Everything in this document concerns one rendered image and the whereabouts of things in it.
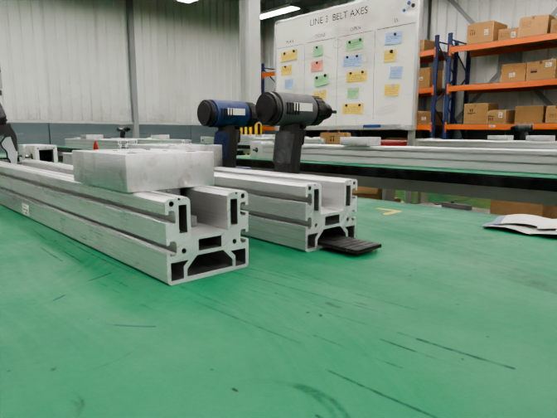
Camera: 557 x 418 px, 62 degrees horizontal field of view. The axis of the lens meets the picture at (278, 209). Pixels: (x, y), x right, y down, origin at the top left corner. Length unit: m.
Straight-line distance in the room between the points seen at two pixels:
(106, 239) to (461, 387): 0.43
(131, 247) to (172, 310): 0.14
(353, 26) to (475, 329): 3.69
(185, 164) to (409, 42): 3.22
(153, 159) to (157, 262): 0.11
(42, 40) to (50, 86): 1.06
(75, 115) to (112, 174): 12.35
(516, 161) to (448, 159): 0.27
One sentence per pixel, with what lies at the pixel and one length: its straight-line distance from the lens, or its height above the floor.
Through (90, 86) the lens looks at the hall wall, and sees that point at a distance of 13.10.
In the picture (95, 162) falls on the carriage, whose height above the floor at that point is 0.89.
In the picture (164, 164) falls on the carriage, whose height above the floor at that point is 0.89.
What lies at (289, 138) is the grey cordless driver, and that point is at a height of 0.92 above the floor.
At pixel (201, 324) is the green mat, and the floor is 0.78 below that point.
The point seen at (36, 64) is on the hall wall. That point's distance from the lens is 12.74.
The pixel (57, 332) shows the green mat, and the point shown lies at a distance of 0.39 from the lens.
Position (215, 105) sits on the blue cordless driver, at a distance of 1.03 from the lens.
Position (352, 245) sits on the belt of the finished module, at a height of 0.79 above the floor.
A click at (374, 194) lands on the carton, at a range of 4.70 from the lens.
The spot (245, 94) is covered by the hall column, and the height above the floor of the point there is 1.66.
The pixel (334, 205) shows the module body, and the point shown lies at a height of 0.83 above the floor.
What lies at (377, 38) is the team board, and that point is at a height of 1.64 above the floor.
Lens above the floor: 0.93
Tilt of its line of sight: 9 degrees down
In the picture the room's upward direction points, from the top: straight up
